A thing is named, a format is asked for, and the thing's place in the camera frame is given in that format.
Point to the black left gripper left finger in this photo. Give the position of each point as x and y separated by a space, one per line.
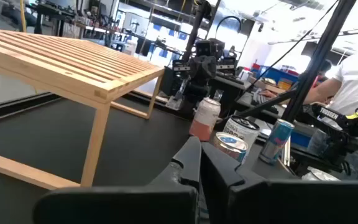
169 199

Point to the wooden slatted shelf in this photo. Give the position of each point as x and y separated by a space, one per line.
57 65

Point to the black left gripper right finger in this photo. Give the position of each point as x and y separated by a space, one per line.
259 202

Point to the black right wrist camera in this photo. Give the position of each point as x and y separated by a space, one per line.
210 48

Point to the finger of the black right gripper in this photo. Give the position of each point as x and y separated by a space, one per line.
218 95
176 101

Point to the person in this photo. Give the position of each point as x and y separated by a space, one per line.
356 81

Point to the black frame strut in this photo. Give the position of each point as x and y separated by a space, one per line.
322 56

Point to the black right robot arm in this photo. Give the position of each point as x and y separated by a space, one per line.
197 25

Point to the pink lemonade can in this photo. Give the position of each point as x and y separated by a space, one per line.
205 119

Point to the tall white can black lid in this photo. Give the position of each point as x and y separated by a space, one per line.
241 130

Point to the blue storage bins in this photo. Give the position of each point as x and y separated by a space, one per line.
277 74

